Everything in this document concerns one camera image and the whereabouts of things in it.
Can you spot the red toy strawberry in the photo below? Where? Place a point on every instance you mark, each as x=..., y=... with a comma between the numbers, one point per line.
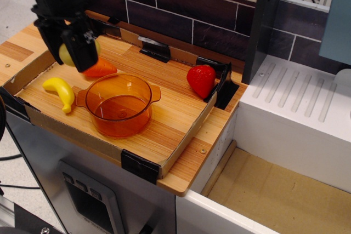
x=201, y=79

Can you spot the silver toy oven front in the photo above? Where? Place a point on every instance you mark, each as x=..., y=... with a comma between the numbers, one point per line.
x=87, y=193

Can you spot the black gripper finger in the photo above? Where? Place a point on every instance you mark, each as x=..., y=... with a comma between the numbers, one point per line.
x=80, y=43
x=50, y=31

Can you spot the cardboard fence with black tape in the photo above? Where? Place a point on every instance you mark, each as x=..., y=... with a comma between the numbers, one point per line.
x=26, y=63

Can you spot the orange toy carrot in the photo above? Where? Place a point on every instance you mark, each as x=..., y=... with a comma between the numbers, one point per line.
x=100, y=69

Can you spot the transparent orange plastic pot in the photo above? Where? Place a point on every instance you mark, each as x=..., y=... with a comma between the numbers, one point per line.
x=120, y=104

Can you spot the yellow toy banana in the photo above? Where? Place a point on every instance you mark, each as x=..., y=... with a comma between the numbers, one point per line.
x=64, y=91

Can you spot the white toy sink unit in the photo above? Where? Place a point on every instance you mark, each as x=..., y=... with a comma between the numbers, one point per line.
x=283, y=163

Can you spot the light blue plastic bin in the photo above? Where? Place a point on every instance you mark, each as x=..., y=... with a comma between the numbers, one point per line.
x=335, y=44

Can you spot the yellow toy potato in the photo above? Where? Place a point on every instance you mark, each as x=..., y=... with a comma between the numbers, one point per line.
x=65, y=57

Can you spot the dark grey vertical post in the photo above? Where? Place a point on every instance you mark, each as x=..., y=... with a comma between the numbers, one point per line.
x=261, y=32

